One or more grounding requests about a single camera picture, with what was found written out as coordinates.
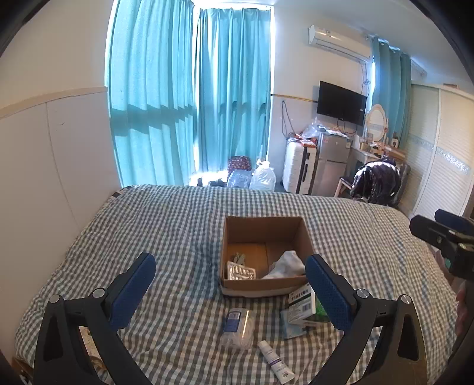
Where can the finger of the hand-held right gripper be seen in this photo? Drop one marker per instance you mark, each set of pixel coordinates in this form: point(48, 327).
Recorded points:
point(426, 226)
point(453, 220)

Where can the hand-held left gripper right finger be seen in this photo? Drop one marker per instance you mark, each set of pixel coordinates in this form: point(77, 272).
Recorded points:
point(327, 296)

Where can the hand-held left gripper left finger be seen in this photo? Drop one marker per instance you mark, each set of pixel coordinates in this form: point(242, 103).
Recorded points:
point(132, 294)

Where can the person's right hand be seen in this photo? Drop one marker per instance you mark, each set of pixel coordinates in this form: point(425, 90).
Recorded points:
point(463, 307)

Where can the green packet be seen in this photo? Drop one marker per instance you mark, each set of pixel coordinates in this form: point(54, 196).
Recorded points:
point(319, 313)

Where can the white medicine box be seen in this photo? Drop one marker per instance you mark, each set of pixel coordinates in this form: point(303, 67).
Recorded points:
point(300, 305)

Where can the light blue tissue packet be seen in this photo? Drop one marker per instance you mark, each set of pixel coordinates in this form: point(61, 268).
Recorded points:
point(291, 327)

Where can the white crumpled cloth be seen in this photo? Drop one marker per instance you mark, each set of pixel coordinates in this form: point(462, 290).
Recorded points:
point(287, 264)

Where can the white wardrobe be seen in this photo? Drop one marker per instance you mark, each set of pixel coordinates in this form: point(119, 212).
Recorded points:
point(444, 148)

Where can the checked bed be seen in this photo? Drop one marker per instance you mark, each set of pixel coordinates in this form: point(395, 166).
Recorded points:
point(166, 229)

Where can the white ointment tube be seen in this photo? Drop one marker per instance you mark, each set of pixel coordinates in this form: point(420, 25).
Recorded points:
point(274, 360)

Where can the silver blister pack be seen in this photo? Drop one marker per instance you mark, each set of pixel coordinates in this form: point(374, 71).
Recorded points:
point(240, 272)

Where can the wooden chair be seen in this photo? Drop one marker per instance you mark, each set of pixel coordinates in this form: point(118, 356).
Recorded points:
point(344, 184)

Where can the white dressing table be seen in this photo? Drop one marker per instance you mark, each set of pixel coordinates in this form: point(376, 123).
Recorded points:
point(364, 155)

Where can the brown cardboard box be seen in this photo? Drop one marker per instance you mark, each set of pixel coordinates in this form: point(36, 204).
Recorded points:
point(259, 231)

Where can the clear plastic swab container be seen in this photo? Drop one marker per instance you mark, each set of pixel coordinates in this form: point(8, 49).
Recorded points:
point(239, 331)

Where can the small grey packet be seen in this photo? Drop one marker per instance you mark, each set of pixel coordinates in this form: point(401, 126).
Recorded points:
point(239, 258)

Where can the silver small fridge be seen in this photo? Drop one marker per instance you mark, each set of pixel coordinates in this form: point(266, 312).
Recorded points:
point(331, 163)

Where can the oval white mirror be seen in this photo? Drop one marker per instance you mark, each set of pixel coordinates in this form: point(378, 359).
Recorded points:
point(377, 120)

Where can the white suitcase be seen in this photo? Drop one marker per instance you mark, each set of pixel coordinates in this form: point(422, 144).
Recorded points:
point(294, 166)

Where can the white plastic bag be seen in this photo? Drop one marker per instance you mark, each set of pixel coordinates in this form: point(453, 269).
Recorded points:
point(263, 177)

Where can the clear bluish plastic bag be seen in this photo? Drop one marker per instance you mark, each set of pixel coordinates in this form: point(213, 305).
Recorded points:
point(239, 180)

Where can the narrow teal curtain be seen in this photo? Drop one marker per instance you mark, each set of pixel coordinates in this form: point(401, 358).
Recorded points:
point(390, 81)

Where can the black television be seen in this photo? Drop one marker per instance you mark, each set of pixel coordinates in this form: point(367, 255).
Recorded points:
point(340, 101)

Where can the patterned dark red bag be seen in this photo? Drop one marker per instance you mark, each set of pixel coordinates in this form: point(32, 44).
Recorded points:
point(239, 163)

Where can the wide teal curtain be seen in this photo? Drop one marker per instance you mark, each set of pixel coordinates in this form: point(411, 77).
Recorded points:
point(152, 92)

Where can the white air conditioner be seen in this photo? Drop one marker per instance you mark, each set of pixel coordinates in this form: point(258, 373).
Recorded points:
point(339, 40)

